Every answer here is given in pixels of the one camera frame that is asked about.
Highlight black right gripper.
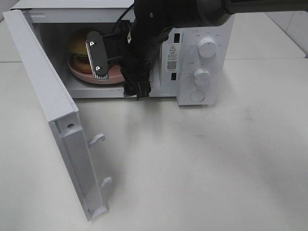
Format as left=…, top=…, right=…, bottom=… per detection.
left=103, top=20, right=161, bottom=100

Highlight pink plate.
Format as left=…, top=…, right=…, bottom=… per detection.
left=68, top=55, right=124, bottom=85

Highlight white round door button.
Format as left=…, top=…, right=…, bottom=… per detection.
left=190, top=90, right=205, bottom=103

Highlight white microwave knob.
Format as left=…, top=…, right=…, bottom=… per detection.
left=193, top=68, right=211, bottom=86
left=197, top=36, right=218, bottom=58

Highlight burger with lettuce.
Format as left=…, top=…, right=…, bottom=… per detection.
left=68, top=28, right=92, bottom=74

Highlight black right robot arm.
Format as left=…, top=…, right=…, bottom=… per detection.
left=119, top=0, right=308, bottom=98

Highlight white warning label sticker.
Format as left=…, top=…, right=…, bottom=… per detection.
left=166, top=43, right=179, bottom=71

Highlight white microwave oven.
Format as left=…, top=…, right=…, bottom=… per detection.
left=9, top=0, right=234, bottom=105

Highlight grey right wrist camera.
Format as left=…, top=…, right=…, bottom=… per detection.
left=86, top=31, right=109, bottom=81

